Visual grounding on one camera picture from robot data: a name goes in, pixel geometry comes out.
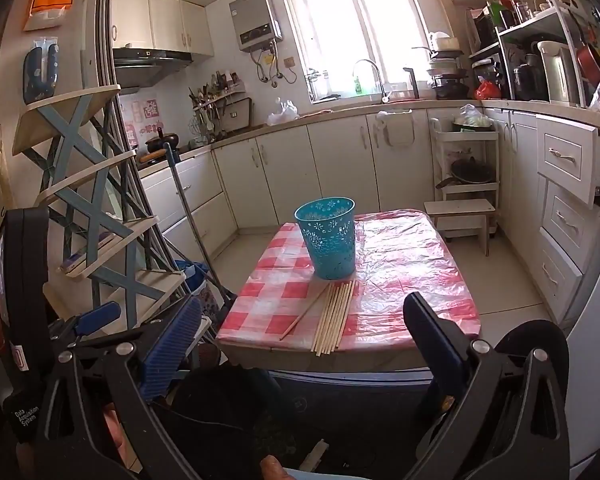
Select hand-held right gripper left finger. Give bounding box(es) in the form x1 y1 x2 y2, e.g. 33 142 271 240
32 295 204 480

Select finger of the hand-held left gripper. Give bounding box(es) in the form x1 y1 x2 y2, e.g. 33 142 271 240
49 301 146 357

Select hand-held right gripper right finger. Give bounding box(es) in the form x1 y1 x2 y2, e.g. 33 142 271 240
403 290 572 480

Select bundle of wooden chopsticks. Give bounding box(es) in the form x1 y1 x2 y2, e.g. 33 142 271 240
311 280 358 357

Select single wooden chopstick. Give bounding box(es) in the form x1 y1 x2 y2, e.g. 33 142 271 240
279 284 331 342

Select teal perforated plastic basket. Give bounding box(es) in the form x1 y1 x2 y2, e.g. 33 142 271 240
294 197 357 281

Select blue and white bag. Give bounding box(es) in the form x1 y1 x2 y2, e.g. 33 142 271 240
172 259 216 317

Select red checkered plastic tablecloth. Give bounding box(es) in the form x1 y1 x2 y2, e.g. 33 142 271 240
215 209 482 353

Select wooden folding shelf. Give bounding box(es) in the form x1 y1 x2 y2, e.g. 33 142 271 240
11 84 188 311

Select small wooden step stool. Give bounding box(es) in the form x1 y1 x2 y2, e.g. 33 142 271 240
424 198 497 257

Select white drawer base cabinet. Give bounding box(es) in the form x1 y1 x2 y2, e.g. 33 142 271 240
136 152 238 271

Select white rolling kitchen cart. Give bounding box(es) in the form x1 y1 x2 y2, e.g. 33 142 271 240
428 116 501 241

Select black wok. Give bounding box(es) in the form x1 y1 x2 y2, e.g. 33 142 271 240
436 157 496 190

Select mop with blue clamp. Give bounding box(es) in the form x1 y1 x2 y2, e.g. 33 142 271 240
162 142 238 321

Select black cooking pot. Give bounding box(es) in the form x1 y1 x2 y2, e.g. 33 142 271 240
145 127 182 157

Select blue hanging pouch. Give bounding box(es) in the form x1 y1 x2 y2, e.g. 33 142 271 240
22 36 61 106

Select white base cabinets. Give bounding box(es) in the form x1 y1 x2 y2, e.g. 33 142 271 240
211 108 435 233

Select white hanging waste bin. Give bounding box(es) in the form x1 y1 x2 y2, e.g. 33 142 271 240
376 109 417 149

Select black range hood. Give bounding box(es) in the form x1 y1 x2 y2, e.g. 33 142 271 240
112 47 194 95

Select bowl of vegetables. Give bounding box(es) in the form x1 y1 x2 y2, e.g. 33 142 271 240
452 104 495 132

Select white panelled drawer cabinet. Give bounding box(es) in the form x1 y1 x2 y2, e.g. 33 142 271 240
481 105 600 328

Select kitchen utensil rack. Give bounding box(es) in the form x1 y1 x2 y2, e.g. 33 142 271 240
186 71 248 146

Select white plastic bag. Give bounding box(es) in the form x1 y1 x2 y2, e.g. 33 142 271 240
266 98 301 127

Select red plastic bag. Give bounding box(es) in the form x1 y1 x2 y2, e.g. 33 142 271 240
474 80 502 101

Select black faucet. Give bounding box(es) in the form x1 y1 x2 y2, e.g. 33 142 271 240
403 67 421 101

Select chrome sink faucet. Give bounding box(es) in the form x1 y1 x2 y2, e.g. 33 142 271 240
352 59 392 105

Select stack of pots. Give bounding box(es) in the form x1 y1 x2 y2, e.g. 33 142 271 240
426 31 472 101

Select white electric kettle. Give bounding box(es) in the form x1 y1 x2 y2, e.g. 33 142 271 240
536 40 580 106

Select red frying pan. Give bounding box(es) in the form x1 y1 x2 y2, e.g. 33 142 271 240
576 42 600 87

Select kitchen window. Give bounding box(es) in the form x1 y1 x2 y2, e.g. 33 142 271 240
279 0 433 105

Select grey gas water heater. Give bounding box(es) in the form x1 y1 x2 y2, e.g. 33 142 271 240
228 0 284 53

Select white countertop storage rack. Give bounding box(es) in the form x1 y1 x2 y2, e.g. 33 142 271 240
467 0 598 108

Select white wall cabinets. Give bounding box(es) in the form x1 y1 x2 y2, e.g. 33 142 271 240
110 0 216 58

